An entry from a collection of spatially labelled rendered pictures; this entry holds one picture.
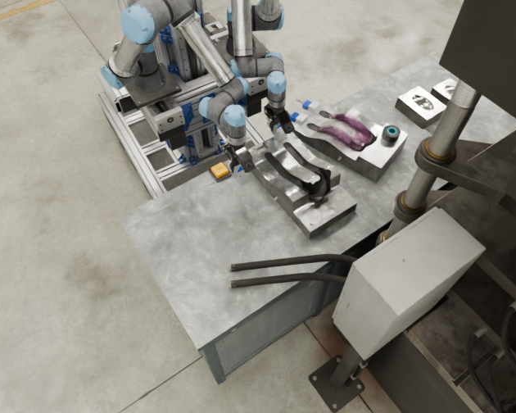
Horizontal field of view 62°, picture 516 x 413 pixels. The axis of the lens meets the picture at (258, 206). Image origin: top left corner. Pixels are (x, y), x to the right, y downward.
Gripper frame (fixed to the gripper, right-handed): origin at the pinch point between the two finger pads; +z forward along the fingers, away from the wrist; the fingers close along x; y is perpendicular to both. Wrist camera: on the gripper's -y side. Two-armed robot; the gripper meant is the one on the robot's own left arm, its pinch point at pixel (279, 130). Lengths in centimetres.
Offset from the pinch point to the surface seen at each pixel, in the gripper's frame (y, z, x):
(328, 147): -16.8, 7.9, -15.9
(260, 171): -11.5, 1.3, 19.0
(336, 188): -37.2, 3.0, -3.7
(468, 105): -65, -88, -5
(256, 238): -35, 4, 38
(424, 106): -24, 17, -74
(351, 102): 3, 22, -49
